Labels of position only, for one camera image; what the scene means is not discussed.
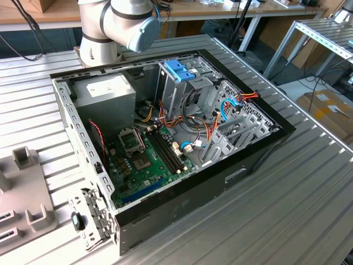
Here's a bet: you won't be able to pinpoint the green motherboard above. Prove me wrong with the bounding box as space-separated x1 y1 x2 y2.
106 125 198 209

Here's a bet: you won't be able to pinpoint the orange red power wire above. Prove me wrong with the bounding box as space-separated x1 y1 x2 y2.
237 90 261 102

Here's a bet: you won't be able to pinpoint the large brown cardboard box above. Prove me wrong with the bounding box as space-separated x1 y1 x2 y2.
259 15 336 70

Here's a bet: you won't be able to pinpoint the blue expansion slot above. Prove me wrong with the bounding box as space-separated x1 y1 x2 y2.
122 176 167 204

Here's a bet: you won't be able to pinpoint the blue data wire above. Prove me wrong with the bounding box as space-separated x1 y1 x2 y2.
220 96 244 123

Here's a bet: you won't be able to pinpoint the thin orange yellow wires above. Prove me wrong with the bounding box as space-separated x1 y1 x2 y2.
136 103 155 124

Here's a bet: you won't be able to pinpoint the metal socket cover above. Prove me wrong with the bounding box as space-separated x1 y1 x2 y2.
117 126 147 155

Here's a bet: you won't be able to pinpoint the wooden box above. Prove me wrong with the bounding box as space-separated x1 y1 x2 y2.
26 0 60 14

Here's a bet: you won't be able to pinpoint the black case fan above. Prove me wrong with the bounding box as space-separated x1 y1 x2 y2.
87 119 109 165

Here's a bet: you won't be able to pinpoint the orange black wire bundle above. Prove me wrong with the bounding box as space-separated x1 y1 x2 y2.
158 99 221 143

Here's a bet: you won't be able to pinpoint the black RAM slot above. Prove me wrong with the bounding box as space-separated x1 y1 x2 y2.
145 129 180 175
152 126 187 171

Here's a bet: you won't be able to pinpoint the small black tool blue ring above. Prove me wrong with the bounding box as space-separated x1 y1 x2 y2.
70 211 85 231

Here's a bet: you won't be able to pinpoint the short blue wire white plug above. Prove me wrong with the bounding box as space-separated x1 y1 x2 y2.
179 140 207 153

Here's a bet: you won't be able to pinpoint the cable with white plug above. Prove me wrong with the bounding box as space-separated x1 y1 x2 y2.
0 34 45 62

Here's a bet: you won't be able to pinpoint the black tripod stand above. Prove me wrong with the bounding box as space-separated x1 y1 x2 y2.
230 0 253 53

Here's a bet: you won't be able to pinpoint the blue plastic drive latch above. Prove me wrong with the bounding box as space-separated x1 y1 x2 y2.
164 60 198 83

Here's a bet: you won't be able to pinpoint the grey metal disk bay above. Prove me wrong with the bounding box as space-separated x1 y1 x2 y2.
200 79 280 168

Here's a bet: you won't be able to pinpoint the labelled cardboard box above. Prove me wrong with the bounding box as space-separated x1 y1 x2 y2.
295 89 353 144

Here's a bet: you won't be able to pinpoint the grey metal drive cage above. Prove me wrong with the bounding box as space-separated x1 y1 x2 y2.
153 61 221 118

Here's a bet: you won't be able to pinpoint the open black PC case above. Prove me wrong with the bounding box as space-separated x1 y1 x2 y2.
49 49 297 256

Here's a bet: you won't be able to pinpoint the wooden desk white frame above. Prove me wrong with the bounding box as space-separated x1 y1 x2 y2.
159 0 329 53
0 0 83 33

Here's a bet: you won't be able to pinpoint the grey power supply unit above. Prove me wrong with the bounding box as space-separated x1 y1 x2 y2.
72 72 137 139

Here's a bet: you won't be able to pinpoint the metal slat frame table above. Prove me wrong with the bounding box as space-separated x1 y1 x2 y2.
263 18 353 81

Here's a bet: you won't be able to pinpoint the grey parts rack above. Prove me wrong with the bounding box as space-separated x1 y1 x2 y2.
0 146 59 256

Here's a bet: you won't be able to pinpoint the white board connector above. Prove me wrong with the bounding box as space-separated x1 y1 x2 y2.
171 141 183 157

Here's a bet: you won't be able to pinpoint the small black equipment box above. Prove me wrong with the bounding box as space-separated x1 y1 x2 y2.
335 66 353 86

